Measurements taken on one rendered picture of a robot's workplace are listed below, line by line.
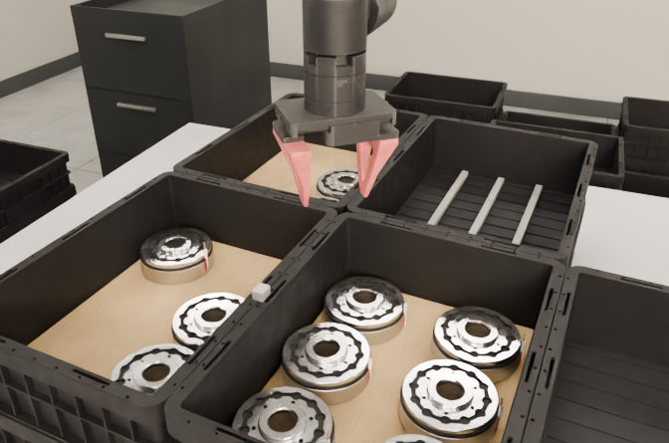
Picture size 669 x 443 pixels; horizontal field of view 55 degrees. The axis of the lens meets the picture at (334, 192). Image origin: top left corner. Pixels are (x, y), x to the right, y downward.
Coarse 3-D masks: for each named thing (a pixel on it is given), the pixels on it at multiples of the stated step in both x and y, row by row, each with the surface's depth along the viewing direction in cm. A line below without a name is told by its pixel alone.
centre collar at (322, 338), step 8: (320, 336) 75; (328, 336) 75; (336, 336) 75; (312, 344) 73; (336, 344) 74; (344, 344) 73; (312, 352) 72; (344, 352) 72; (312, 360) 72; (320, 360) 71; (328, 360) 71; (336, 360) 71
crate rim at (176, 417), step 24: (336, 216) 87; (360, 216) 87; (432, 240) 82; (456, 240) 81; (552, 264) 77; (552, 288) 73; (264, 312) 69; (552, 312) 69; (240, 336) 65; (216, 360) 62; (528, 360) 62; (192, 384) 59; (528, 384) 59; (168, 408) 57; (528, 408) 57; (168, 432) 57; (192, 432) 55; (216, 432) 55; (240, 432) 55
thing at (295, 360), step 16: (304, 336) 76; (352, 336) 76; (288, 352) 73; (304, 352) 73; (352, 352) 73; (368, 352) 73; (288, 368) 71; (304, 368) 71; (320, 368) 71; (336, 368) 71; (352, 368) 71; (320, 384) 69; (336, 384) 69
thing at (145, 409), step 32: (256, 192) 93; (96, 224) 86; (320, 224) 85; (32, 256) 78; (288, 256) 78; (0, 352) 64; (32, 352) 63; (64, 384) 61; (96, 384) 59; (128, 416) 59; (160, 416) 58
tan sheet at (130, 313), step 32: (224, 256) 96; (256, 256) 96; (128, 288) 89; (160, 288) 89; (192, 288) 89; (224, 288) 89; (64, 320) 83; (96, 320) 83; (128, 320) 83; (160, 320) 83; (64, 352) 78; (96, 352) 78; (128, 352) 78
